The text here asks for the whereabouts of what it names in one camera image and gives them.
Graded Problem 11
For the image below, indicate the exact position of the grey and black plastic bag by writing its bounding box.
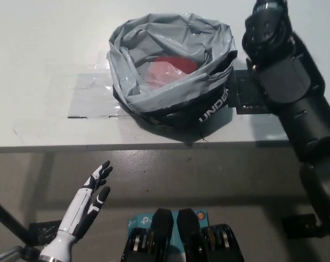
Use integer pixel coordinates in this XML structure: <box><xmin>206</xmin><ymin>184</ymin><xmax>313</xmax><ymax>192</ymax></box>
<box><xmin>106</xmin><ymin>16</ymin><xmax>238</xmax><ymax>142</ymax></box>

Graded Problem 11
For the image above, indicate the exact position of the silver metal tube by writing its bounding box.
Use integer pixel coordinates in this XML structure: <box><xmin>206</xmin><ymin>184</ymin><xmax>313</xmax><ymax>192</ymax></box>
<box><xmin>0</xmin><ymin>245</ymin><xmax>24</xmax><ymax>262</ymax></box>

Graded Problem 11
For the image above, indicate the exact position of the teal tp-link box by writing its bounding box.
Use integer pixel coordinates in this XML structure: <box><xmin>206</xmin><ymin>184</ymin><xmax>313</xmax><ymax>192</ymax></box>
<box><xmin>127</xmin><ymin>210</ymin><xmax>209</xmax><ymax>262</ymax></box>

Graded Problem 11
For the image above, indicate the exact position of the black diagonal stand bar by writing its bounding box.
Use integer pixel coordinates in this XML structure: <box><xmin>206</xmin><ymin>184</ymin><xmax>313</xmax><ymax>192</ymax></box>
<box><xmin>0</xmin><ymin>193</ymin><xmax>32</xmax><ymax>246</ymax></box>

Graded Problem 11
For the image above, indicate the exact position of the clear plastic tape sheet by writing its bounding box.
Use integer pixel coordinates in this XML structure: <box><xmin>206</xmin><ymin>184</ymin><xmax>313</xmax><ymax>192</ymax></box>
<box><xmin>68</xmin><ymin>64</ymin><xmax>133</xmax><ymax>120</ymax></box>

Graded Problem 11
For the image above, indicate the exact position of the black tape marker patch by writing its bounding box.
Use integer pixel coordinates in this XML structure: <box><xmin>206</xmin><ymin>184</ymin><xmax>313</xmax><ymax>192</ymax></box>
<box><xmin>227</xmin><ymin>69</ymin><xmax>272</xmax><ymax>115</ymax></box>

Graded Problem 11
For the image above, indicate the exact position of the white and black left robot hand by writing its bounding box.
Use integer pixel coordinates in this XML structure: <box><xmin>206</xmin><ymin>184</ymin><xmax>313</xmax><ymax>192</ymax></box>
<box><xmin>57</xmin><ymin>160</ymin><xmax>113</xmax><ymax>241</ymax></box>

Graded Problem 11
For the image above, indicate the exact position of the pink red object in film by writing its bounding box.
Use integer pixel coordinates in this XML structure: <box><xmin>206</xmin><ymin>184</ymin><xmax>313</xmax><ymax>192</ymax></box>
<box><xmin>145</xmin><ymin>56</ymin><xmax>198</xmax><ymax>90</ymax></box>

